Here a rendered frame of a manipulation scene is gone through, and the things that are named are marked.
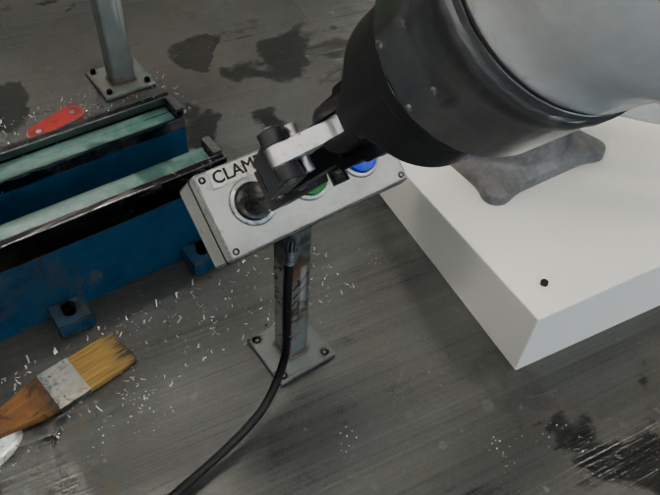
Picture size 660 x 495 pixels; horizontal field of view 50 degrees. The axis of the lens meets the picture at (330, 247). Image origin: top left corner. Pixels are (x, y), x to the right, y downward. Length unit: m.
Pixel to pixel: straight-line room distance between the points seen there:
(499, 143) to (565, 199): 0.60
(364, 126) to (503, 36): 0.10
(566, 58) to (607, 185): 0.69
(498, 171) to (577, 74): 0.64
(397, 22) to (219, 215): 0.31
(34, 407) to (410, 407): 0.37
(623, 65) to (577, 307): 0.58
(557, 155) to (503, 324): 0.22
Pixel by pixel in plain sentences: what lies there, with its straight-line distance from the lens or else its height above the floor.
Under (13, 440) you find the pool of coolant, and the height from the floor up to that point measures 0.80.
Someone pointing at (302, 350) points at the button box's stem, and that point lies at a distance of 0.75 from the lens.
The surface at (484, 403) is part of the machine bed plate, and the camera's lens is 0.76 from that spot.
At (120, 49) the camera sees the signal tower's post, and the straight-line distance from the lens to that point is 1.09.
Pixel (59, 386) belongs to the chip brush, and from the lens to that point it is 0.77.
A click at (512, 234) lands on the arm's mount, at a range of 0.79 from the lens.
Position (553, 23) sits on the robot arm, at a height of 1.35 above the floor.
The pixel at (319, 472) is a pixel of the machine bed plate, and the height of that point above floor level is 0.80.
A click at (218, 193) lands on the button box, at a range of 0.53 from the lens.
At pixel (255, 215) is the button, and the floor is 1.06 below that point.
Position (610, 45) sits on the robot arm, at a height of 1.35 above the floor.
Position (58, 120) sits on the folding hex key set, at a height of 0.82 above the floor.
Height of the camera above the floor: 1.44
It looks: 48 degrees down
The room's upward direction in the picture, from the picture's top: 4 degrees clockwise
